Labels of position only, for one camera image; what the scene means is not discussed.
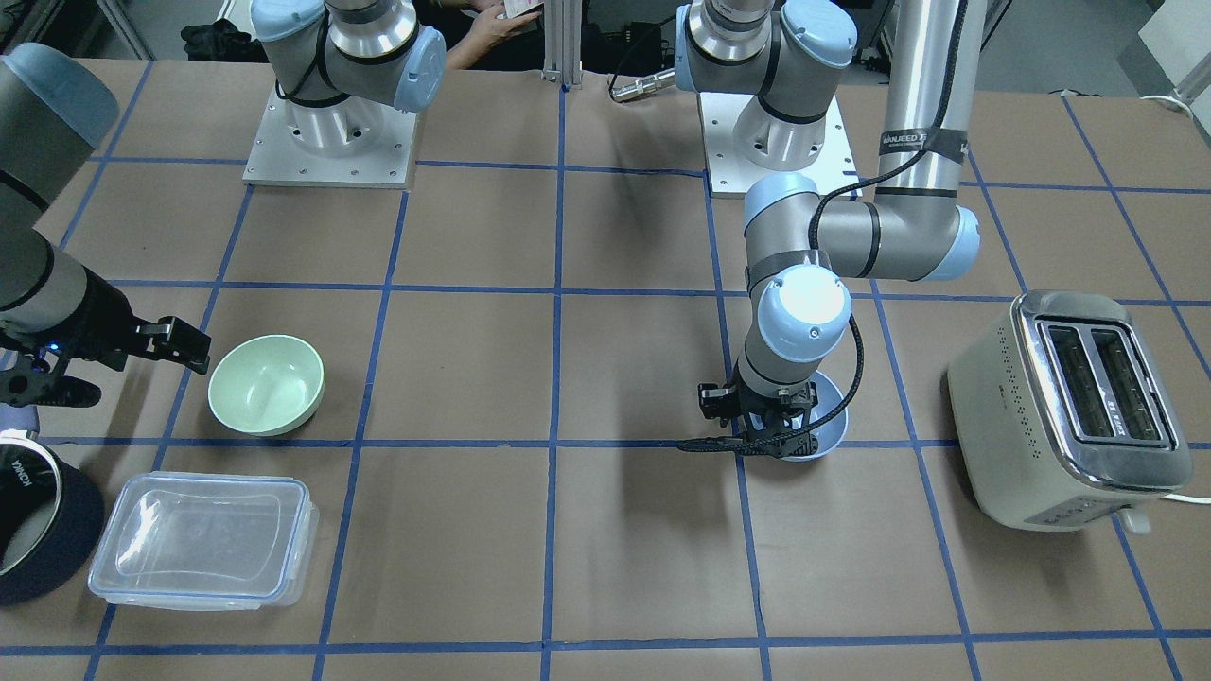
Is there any seated person in black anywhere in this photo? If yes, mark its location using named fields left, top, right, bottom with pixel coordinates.
left=412, top=1, right=544, bottom=71

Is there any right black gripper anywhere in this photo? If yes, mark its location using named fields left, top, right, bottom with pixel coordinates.
left=1, top=313, right=212, bottom=407

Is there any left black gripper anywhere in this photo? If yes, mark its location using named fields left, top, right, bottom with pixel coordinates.
left=677, top=378, right=820, bottom=460

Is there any aluminium frame post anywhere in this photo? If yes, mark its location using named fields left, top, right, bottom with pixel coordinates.
left=541, top=0, right=584, bottom=92

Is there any clear plastic food container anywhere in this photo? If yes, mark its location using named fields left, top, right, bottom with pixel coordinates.
left=88, top=471, right=318, bottom=612

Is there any cream and chrome toaster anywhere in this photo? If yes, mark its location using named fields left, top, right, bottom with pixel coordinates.
left=945, top=290, right=1193, bottom=534

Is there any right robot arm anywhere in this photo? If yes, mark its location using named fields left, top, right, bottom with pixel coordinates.
left=1, top=42, right=211, bottom=407

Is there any blue bowl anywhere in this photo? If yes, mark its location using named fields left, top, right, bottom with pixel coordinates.
left=747, top=370, right=850, bottom=463

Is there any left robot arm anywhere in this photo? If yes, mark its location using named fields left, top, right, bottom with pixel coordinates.
left=675, top=1, right=987, bottom=460

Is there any green bowl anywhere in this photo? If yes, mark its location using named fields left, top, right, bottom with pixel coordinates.
left=207, top=334, right=327, bottom=437

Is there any dark blue saucepan with lid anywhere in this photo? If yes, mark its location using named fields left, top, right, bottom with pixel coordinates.
left=1, top=429, right=104, bottom=607

